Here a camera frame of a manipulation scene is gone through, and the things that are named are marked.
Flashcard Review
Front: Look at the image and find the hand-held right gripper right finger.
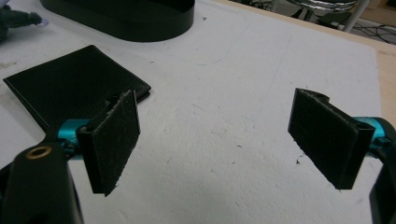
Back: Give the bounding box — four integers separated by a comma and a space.
288, 88, 387, 190

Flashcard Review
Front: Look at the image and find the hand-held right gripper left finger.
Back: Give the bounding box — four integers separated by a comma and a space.
57, 90, 141, 198

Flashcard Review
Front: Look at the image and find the black leather wallet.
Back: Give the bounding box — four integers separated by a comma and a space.
3, 44, 152, 133

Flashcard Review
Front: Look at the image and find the black oval tray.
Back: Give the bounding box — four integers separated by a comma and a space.
39, 0, 196, 43

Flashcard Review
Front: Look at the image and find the white table mat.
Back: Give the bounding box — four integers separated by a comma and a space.
0, 0, 383, 224

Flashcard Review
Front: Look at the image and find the white metal stand leg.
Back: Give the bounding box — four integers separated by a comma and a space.
342, 0, 372, 34

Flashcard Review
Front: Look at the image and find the chrome chair base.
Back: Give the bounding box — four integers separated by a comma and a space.
284, 0, 359, 15

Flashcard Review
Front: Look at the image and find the grey plush toy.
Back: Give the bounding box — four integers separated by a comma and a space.
0, 5, 43, 43

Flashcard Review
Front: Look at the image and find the black floor cable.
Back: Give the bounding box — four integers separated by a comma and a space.
354, 21, 396, 45

